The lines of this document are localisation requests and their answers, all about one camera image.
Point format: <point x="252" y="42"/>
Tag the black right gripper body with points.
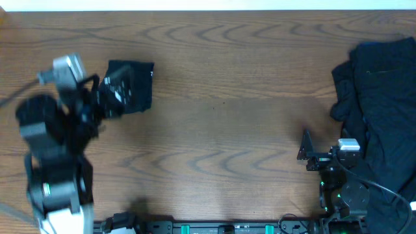
<point x="319" y="162"/>

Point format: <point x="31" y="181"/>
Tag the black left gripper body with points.
<point x="110" y="110"/>

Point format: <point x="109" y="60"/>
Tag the dark green t-shirt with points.
<point x="142" y="83"/>

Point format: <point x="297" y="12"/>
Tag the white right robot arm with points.
<point x="343" y="198"/>

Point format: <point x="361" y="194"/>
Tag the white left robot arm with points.
<point x="58" y="131"/>

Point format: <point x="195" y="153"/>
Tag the pile of black clothes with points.
<point x="376" y="103"/>

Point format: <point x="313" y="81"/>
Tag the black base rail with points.
<point x="211" y="227"/>

